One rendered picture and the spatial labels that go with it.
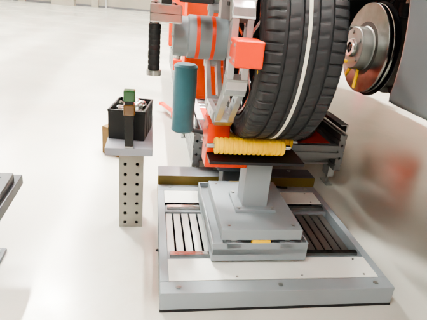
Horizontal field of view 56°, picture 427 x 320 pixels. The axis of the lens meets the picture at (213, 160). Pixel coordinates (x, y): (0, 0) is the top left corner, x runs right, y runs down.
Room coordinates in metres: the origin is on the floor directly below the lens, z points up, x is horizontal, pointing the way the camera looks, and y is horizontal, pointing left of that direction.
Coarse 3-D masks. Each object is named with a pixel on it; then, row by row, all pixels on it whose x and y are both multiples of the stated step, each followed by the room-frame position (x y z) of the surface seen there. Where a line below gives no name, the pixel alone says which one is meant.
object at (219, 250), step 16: (208, 208) 1.50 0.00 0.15; (208, 224) 1.34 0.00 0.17; (208, 240) 1.29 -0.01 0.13; (224, 240) 1.26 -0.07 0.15; (240, 240) 1.25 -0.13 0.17; (256, 240) 1.24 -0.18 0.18; (272, 240) 1.30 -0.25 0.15; (288, 240) 1.27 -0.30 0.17; (304, 240) 1.29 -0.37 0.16; (224, 256) 1.22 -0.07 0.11; (240, 256) 1.23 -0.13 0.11; (256, 256) 1.24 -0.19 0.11; (272, 256) 1.25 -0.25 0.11; (288, 256) 1.26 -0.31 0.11; (304, 256) 1.27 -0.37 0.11
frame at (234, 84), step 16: (240, 0) 1.16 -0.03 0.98; (256, 0) 1.17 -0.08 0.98; (240, 16) 1.14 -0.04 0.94; (208, 64) 1.61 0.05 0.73; (208, 80) 1.56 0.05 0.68; (224, 80) 1.16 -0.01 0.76; (240, 80) 1.14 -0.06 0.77; (208, 96) 1.51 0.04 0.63; (224, 96) 1.16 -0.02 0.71; (240, 96) 1.16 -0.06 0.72; (208, 112) 1.43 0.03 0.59; (224, 112) 1.29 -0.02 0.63
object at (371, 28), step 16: (368, 16) 1.57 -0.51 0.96; (384, 16) 1.46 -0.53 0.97; (352, 32) 1.55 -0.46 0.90; (368, 32) 1.50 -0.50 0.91; (384, 32) 1.43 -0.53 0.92; (368, 48) 1.47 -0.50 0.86; (384, 48) 1.41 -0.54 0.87; (352, 64) 1.51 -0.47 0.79; (368, 64) 1.49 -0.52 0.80; (384, 64) 1.39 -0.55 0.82; (352, 80) 1.58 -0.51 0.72; (368, 80) 1.47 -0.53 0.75
